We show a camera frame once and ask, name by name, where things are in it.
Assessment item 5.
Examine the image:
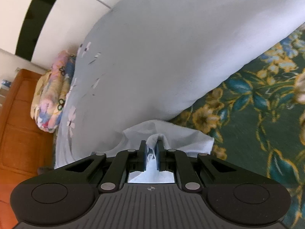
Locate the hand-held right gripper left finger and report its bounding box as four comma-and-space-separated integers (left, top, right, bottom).
64, 140, 147, 194

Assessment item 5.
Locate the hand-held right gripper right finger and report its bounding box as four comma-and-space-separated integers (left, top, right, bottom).
155, 140, 237, 194

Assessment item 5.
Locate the pale blue shirt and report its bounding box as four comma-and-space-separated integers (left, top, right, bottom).
91, 119, 214, 184

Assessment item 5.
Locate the teal floral bed sheet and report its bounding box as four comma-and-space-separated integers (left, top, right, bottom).
170, 23, 305, 229

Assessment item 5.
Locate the grey-blue daisy print duvet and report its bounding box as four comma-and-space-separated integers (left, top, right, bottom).
54, 0, 305, 170

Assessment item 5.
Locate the folded colourful cartoon quilt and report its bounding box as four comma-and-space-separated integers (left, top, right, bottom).
30, 50, 77, 133

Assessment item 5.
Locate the wooden headboard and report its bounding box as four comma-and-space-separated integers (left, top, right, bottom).
0, 69, 56, 229

